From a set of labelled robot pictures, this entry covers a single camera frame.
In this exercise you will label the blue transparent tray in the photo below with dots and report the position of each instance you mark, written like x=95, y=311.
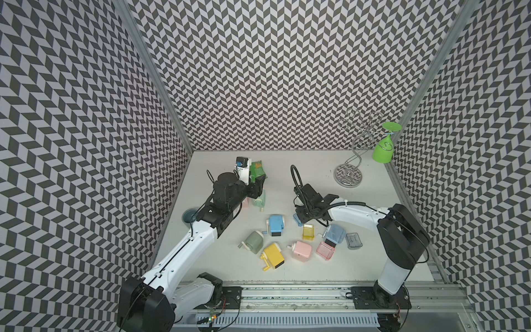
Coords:
x=297, y=220

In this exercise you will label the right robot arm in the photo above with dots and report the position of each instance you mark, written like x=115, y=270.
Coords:
x=404, y=239

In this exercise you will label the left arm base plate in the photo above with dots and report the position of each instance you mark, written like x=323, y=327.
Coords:
x=228, y=297

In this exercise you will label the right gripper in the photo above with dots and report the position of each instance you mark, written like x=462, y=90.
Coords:
x=302, y=216

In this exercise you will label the sage green pencil sharpener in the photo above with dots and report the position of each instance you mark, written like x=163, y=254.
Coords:
x=254, y=242

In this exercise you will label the teal bowl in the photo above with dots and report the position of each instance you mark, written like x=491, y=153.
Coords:
x=189, y=216

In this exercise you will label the green plastic wine glass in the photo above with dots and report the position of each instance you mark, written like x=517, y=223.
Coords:
x=384, y=149

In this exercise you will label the pink transparent tray front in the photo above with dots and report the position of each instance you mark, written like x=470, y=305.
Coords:
x=325, y=251

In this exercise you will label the yellow pencil sharpener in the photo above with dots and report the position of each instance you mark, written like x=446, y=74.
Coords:
x=272, y=256

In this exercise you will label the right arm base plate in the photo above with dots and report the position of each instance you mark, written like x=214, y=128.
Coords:
x=373, y=297

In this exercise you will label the grey transparent tray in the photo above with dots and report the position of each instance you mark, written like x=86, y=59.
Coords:
x=353, y=241

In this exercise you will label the light blue pencil sharpener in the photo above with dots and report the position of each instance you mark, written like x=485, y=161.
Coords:
x=333, y=235

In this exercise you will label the green snack bag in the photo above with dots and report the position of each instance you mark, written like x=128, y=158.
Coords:
x=257, y=171

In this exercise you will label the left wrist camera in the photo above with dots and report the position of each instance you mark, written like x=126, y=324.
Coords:
x=242, y=167

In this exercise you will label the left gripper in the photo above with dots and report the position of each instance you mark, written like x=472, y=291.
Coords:
x=256, y=188

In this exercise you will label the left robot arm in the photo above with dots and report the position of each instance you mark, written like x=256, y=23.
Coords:
x=155, y=300

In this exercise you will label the yellow transparent tray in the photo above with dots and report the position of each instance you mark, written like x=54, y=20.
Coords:
x=308, y=233

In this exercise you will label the metal wire glass rack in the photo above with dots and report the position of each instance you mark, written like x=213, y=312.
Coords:
x=348, y=174

